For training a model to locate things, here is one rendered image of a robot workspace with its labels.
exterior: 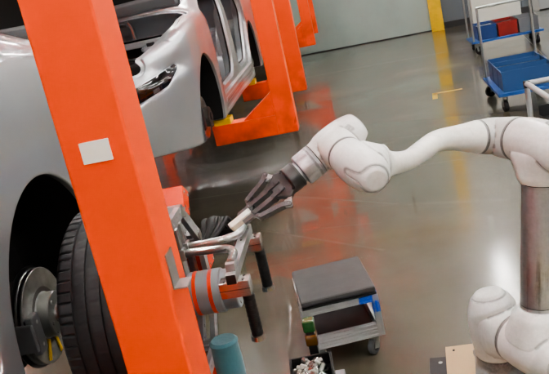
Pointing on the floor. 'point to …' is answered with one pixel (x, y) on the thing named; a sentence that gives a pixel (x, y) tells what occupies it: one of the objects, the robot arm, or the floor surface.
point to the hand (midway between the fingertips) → (241, 220)
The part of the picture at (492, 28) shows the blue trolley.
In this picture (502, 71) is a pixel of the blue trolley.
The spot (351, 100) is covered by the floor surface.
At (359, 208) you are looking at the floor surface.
